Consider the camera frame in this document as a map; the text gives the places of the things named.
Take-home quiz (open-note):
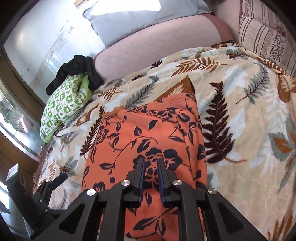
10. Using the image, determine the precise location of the striped beige floral pillow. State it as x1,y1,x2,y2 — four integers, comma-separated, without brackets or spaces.
239,1,295,77

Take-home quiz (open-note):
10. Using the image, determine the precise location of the light grey pillow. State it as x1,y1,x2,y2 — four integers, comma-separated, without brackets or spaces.
83,1,211,48

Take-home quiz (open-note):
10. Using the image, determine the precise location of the green white patterned pillow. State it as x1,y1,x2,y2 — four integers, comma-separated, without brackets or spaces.
40,74,92,143

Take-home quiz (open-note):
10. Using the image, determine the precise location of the orange black floral garment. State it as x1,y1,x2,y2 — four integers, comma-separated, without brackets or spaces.
82,93,207,240

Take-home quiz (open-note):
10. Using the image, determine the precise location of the black garment on pillow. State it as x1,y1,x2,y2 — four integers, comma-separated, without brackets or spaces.
46,55,104,96

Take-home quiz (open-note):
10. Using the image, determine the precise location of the beige leaf print blanket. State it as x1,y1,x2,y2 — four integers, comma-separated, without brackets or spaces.
34,45,295,240

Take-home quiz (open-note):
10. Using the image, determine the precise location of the pink quilted headboard cushion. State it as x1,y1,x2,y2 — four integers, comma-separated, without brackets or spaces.
94,14,239,82

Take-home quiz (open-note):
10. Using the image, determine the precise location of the wooden door with glass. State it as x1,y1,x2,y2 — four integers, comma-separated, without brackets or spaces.
0,48,47,232

